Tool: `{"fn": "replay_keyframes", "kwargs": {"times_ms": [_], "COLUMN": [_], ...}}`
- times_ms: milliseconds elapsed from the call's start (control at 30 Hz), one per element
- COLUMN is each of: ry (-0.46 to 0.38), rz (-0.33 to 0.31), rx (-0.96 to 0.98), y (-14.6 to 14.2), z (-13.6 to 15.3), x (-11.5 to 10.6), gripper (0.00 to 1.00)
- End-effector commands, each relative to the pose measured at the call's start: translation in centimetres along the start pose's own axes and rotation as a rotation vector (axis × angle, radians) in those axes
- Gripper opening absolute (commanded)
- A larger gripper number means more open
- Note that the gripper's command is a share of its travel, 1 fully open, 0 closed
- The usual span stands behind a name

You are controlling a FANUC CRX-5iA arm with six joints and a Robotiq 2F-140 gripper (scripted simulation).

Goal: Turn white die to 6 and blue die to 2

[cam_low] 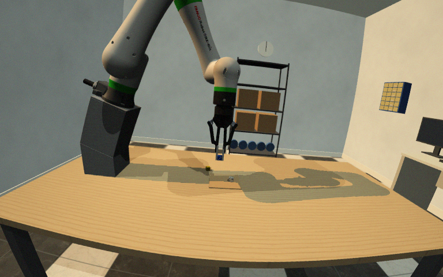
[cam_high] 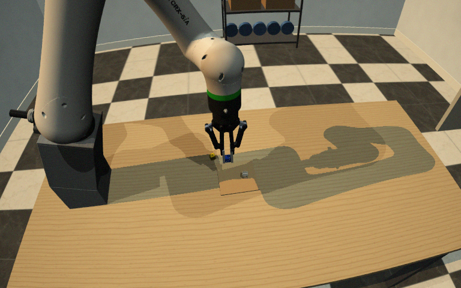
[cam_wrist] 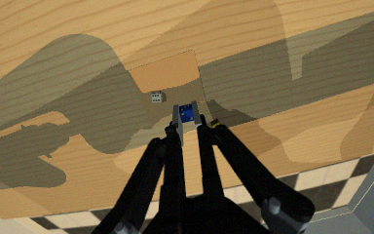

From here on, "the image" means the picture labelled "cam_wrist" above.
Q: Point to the blue die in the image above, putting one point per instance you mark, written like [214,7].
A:
[186,113]

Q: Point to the white die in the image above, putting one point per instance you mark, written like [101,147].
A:
[156,96]

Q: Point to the yellow die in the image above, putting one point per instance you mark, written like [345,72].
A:
[214,123]

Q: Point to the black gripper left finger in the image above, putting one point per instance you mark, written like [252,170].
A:
[129,212]

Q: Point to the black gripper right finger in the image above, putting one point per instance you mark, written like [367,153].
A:
[284,210]

